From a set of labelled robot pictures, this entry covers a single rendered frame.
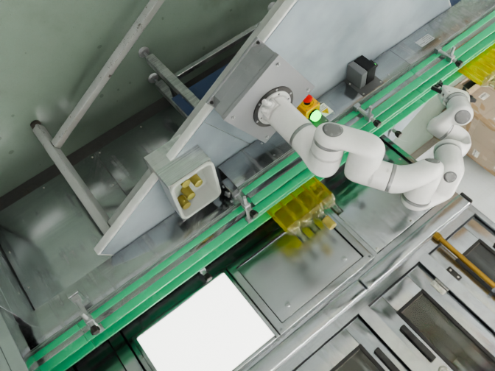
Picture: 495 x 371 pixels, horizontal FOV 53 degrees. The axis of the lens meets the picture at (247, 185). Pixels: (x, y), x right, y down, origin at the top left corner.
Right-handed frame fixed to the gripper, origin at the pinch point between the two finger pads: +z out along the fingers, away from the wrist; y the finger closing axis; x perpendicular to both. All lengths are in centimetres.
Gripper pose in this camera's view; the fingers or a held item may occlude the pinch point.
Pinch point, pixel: (451, 87)
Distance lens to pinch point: 206.5
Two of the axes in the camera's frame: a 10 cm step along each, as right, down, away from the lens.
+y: 9.5, 3.1, -0.6
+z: 2.2, -5.0, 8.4
